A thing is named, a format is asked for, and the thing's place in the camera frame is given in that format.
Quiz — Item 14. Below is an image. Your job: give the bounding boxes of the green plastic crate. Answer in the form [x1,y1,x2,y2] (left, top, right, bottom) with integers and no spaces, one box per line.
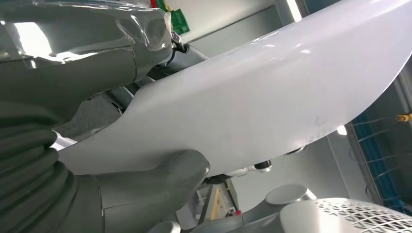
[170,9,190,35]

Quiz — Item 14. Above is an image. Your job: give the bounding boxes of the grey yellow frame stand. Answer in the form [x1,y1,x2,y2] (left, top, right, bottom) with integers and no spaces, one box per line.
[196,178,240,226]

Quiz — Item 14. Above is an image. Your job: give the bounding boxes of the white and black fixture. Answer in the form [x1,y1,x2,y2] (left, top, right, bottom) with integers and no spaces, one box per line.
[206,160,273,185]

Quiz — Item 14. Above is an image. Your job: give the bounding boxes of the robot body white perforated shell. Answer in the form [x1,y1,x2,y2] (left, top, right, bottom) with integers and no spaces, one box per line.
[154,183,412,233]

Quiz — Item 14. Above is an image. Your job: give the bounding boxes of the blue wire mesh panel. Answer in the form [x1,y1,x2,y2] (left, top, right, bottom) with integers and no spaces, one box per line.
[347,112,412,216]

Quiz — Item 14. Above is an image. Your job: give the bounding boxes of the clear plastic film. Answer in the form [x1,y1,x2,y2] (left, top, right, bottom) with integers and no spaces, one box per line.
[0,0,176,63]

